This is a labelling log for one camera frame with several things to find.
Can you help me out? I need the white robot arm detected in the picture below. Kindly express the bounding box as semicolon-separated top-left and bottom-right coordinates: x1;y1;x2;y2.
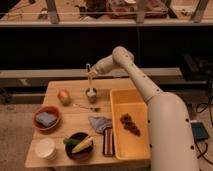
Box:
88;46;199;171

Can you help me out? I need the metal spoon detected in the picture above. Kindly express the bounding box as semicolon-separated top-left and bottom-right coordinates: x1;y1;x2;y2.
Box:
73;103;100;112

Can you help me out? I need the red yellow apple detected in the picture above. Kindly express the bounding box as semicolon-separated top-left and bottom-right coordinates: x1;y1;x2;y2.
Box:
58;89;71;106

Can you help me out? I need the grey cloth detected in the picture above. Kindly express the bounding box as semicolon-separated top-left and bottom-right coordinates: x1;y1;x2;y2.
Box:
88;116;112;134

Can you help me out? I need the yellow plastic tray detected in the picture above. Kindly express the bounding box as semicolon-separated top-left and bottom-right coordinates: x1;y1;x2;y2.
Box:
110;89;150;161

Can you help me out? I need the orange bowl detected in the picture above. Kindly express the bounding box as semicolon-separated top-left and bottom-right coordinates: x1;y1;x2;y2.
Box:
32;106;61;131

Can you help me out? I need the wooden table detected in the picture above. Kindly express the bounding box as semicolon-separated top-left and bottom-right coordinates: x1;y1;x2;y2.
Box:
25;78;150;168

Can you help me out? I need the blue sponge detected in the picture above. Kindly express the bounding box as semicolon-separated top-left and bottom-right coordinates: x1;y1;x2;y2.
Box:
36;112;57;127

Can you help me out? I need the yellow corn cob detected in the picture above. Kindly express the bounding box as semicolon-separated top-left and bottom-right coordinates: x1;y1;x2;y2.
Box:
72;136;93;154

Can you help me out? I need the green cucumber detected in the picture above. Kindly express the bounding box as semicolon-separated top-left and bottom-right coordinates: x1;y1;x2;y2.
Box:
63;138;80;145

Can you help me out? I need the dark brown bowl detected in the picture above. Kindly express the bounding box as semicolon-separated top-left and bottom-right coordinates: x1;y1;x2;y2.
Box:
63;132;94;162

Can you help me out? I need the white paper cup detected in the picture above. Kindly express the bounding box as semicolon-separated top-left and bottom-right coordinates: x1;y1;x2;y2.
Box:
35;138;56;160

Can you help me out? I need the black device on floor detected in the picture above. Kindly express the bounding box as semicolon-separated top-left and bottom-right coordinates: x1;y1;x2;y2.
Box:
191;122;209;141

